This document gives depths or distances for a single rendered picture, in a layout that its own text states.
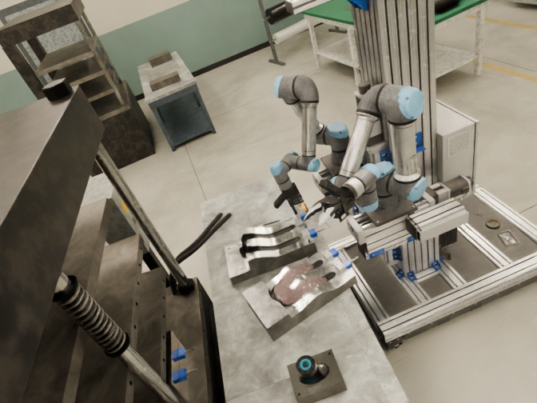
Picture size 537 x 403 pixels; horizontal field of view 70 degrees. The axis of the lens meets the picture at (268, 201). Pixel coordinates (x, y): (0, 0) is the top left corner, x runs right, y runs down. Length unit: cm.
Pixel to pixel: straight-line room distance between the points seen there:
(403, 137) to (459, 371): 152
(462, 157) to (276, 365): 141
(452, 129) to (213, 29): 658
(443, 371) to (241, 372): 127
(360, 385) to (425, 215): 86
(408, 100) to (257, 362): 127
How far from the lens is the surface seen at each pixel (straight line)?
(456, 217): 207
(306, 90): 197
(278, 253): 212
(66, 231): 120
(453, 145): 218
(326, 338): 186
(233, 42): 836
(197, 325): 214
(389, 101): 158
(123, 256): 194
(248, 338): 196
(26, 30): 547
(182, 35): 814
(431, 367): 266
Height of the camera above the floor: 237
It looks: 37 degrees down
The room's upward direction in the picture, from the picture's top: 20 degrees counter-clockwise
